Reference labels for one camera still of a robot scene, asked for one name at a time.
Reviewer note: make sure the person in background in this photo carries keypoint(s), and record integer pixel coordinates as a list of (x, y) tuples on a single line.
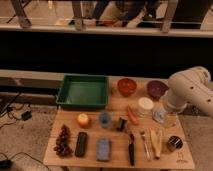
[(123, 13)]

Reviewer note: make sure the crumpled blue grey cloth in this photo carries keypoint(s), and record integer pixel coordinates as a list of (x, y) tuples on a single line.
[(164, 118)]

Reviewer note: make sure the black power adapter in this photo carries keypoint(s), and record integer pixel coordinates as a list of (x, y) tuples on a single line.
[(26, 115)]

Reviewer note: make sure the purple bowl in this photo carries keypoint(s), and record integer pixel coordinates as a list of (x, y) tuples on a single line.
[(156, 89)]

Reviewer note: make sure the black remote control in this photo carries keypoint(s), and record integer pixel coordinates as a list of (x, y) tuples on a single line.
[(81, 144)]

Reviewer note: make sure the orange carrot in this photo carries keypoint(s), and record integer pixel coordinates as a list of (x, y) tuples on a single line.
[(134, 120)]

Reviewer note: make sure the red bowl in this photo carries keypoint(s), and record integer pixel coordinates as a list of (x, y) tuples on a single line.
[(126, 86)]

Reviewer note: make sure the yellow orange apple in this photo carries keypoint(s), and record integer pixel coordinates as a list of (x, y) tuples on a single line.
[(83, 120)]

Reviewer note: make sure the metal can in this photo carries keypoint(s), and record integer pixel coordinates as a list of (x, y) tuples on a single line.
[(174, 143)]

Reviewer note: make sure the blue sponge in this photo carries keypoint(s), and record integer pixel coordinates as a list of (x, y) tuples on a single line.
[(103, 150)]

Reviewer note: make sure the wooden board table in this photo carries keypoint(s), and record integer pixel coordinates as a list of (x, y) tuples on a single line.
[(119, 158)]

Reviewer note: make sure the bunch of dark grapes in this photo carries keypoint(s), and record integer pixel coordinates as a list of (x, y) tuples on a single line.
[(62, 147)]

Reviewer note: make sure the green plastic tray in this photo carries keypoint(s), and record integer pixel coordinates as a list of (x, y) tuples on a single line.
[(83, 92)]

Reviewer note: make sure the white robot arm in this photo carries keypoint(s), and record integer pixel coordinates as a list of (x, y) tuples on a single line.
[(189, 86)]

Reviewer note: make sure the small blue cup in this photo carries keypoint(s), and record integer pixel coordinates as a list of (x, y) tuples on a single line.
[(104, 119)]

